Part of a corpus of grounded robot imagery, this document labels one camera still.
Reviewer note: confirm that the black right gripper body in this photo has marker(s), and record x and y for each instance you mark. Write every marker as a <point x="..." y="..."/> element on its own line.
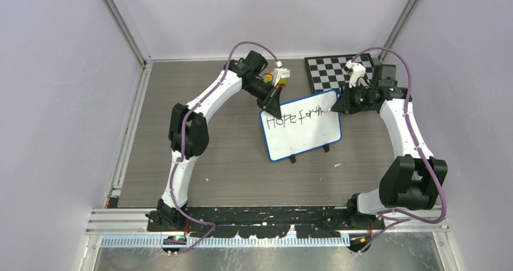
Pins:
<point x="353" y="99"/>

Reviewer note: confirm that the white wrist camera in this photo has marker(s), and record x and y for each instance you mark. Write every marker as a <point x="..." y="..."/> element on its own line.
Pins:
<point x="279" y="72"/>
<point x="356" y="71"/>

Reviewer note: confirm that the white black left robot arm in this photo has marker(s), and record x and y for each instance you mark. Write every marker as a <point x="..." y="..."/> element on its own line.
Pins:
<point x="189" y="134"/>

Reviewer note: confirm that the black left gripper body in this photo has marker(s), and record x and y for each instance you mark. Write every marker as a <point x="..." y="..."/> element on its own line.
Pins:
<point x="262" y="101"/>

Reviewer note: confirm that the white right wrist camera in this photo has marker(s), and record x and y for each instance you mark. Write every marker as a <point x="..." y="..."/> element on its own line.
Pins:
<point x="356" y="71"/>

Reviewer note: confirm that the black white checkerboard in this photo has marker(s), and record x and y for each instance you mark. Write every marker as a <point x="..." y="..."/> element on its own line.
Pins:
<point x="327" y="72"/>

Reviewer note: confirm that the aluminium frame rail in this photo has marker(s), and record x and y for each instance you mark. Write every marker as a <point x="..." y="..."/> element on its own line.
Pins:
<point x="119" y="221"/>

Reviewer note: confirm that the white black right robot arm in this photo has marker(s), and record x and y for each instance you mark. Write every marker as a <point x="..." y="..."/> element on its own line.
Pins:
<point x="411" y="182"/>

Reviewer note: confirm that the perforated metal strip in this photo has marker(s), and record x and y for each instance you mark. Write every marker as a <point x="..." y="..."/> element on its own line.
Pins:
<point x="180" y="241"/>

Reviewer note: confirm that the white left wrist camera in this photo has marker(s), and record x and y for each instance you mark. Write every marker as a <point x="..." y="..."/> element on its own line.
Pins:
<point x="279" y="72"/>

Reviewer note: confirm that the orange green toy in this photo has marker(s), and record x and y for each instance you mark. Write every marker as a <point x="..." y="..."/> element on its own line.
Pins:
<point x="268" y="78"/>

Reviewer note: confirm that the blue framed whiteboard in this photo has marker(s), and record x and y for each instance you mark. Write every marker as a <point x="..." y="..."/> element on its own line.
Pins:
<point x="303" y="126"/>

